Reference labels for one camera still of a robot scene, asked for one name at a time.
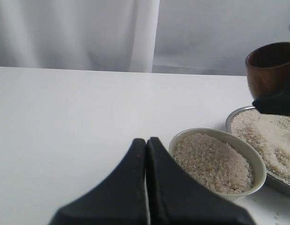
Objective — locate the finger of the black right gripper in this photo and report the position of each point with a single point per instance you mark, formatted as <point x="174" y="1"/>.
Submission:
<point x="275" y="104"/>

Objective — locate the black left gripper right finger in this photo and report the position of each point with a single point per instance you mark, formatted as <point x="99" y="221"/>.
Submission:
<point x="175" y="198"/>

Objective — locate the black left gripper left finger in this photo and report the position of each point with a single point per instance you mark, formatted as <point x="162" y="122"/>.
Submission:
<point x="118" y="200"/>

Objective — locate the brown wooden cup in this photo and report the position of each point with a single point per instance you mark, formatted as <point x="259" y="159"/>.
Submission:
<point x="268" y="69"/>

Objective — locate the rice in steel tray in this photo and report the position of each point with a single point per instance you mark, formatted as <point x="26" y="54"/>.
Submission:
<point x="269" y="135"/>

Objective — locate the rice in white bowl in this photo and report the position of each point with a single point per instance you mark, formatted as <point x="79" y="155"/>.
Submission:
<point x="214" y="164"/>

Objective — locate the white ceramic bowl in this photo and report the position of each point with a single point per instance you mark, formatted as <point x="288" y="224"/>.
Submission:
<point x="257" y="164"/>

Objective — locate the round steel tray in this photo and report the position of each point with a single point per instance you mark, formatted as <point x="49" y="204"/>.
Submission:
<point x="271" y="181"/>

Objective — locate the white backdrop curtain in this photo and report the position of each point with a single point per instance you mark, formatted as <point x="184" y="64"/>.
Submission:
<point x="211" y="37"/>

